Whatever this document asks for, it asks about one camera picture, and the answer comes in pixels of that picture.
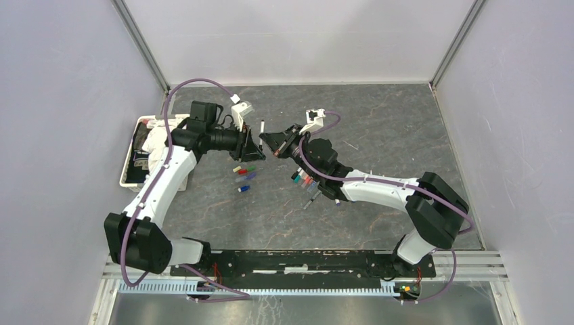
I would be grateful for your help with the red cap pink marker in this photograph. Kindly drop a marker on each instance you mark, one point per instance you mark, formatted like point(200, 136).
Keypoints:
point(306, 180)

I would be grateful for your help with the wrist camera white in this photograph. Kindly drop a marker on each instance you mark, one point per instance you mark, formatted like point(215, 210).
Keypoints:
point(239, 110)
point(315, 121)

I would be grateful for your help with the white plastic basket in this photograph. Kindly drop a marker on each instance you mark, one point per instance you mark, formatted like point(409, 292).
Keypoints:
point(139, 164)

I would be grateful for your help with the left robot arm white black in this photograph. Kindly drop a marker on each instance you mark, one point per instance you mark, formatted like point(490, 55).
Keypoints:
point(135, 237)

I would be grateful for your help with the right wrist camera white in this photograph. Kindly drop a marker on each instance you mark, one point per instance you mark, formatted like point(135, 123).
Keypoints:
point(315, 121)

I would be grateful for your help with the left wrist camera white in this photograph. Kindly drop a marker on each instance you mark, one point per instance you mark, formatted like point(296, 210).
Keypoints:
point(239, 110)

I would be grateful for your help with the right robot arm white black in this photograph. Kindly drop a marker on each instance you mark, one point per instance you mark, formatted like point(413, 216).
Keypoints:
point(436, 210)

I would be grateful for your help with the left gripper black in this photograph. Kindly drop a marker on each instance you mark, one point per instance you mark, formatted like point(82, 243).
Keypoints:
point(247, 150)

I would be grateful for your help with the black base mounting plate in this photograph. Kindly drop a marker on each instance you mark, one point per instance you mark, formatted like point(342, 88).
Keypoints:
point(311, 269)

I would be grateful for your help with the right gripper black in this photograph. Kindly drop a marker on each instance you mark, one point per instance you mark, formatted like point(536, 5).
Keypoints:
point(276, 141)

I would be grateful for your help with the black cap white marker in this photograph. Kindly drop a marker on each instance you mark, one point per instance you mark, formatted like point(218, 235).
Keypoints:
point(261, 133)

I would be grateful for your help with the black gel pen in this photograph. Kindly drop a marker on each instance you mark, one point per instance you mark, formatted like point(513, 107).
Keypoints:
point(311, 200)

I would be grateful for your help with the white crumpled cloth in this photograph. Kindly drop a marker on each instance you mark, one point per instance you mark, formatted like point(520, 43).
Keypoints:
point(155, 140)

